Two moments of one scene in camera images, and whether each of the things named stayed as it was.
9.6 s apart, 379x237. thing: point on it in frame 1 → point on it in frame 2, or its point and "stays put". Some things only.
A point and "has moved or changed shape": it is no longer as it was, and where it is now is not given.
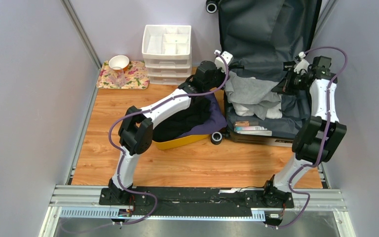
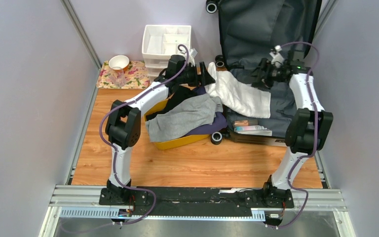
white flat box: [262, 133] stays put
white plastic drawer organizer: [167, 51] stays put
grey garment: [256, 94] → [194, 112]
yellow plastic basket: [178, 142] stays put
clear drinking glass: [118, 78] stays put
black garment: [197, 114] has moved or changed shape
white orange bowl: [119, 62] stays put
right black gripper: [284, 87] → [263, 82]
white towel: [274, 111] → [238, 98]
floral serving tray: [136, 76] stays put
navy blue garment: [217, 122] stays put
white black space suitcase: [261, 35] stays put
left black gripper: [223, 77] → [206, 78]
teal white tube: [249, 128] stays put
